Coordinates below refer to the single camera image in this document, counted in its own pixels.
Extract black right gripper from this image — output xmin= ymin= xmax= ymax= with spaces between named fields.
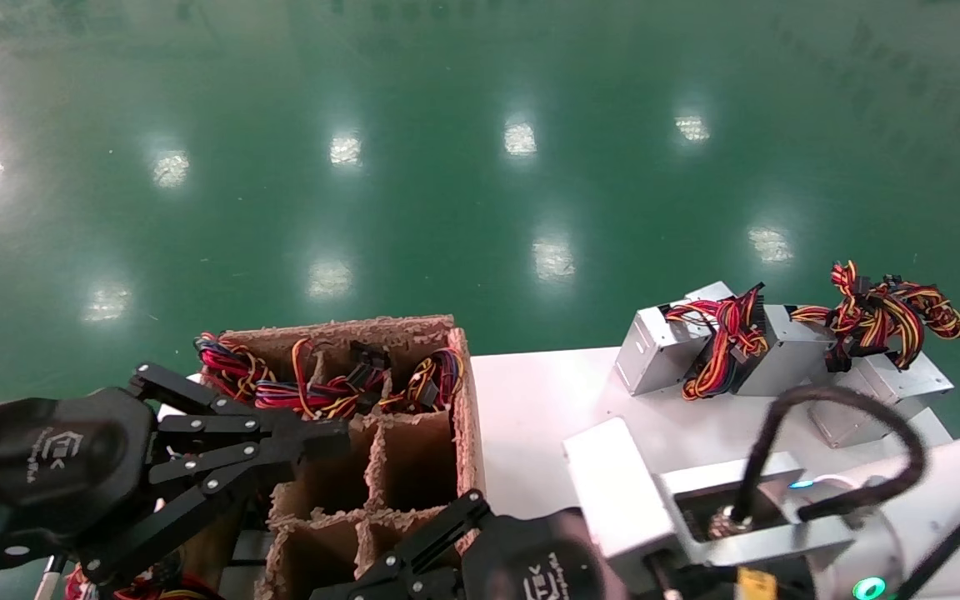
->
xmin=309 ymin=490 xmax=627 ymax=600

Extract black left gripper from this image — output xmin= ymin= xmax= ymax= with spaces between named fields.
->
xmin=0 ymin=362 xmax=353 ymax=586

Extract silver power supply with wires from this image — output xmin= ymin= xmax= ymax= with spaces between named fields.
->
xmin=380 ymin=347 xmax=466 ymax=414
xmin=615 ymin=281 xmax=770 ymax=403
xmin=734 ymin=260 xmax=960 ymax=398
xmin=195 ymin=332 xmax=281 ymax=409
xmin=809 ymin=350 xmax=956 ymax=449

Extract brown cardboard divider box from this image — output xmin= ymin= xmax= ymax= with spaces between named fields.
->
xmin=180 ymin=315 xmax=491 ymax=600

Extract metal shelf cart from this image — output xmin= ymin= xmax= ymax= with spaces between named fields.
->
xmin=34 ymin=373 xmax=274 ymax=600

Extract coloured wire bundles in box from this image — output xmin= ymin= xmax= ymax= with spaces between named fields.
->
xmin=255 ymin=337 xmax=393 ymax=420

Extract colourful wire bundles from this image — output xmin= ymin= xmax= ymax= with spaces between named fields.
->
xmin=63 ymin=562 xmax=224 ymax=600

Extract black looped camera cable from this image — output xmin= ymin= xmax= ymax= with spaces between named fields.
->
xmin=730 ymin=385 xmax=928 ymax=528

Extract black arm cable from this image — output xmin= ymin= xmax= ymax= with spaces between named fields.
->
xmin=897 ymin=483 xmax=960 ymax=600

